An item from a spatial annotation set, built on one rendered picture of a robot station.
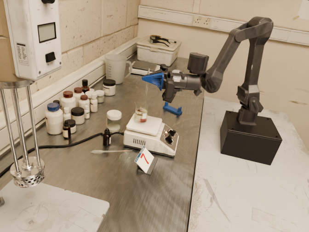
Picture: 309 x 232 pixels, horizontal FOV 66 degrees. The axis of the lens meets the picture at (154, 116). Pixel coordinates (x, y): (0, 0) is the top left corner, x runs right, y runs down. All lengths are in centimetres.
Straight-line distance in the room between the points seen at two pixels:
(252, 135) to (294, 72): 147
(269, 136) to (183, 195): 40
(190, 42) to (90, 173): 165
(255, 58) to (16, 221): 87
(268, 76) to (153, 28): 109
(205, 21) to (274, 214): 162
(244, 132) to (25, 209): 74
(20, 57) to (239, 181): 75
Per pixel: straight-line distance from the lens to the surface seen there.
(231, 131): 94
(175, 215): 72
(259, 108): 99
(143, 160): 83
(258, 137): 96
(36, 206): 73
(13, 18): 40
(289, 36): 222
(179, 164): 88
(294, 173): 106
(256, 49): 92
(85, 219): 69
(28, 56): 40
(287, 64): 232
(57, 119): 96
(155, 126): 90
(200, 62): 84
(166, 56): 188
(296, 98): 245
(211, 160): 94
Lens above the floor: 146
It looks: 29 degrees down
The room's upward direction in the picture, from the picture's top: 8 degrees clockwise
